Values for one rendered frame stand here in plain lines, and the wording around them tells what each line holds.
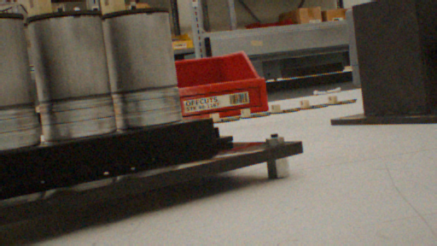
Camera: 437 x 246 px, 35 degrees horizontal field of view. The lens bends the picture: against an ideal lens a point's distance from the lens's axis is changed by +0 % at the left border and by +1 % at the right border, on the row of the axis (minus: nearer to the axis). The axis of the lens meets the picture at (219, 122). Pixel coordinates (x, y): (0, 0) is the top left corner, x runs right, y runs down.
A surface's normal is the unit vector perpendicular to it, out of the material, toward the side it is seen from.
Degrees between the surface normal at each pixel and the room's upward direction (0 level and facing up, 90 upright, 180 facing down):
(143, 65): 90
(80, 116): 90
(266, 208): 0
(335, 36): 90
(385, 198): 0
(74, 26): 90
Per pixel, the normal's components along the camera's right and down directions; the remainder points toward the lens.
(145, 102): 0.13, 0.04
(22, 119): 0.79, -0.06
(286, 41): 0.41, 0.00
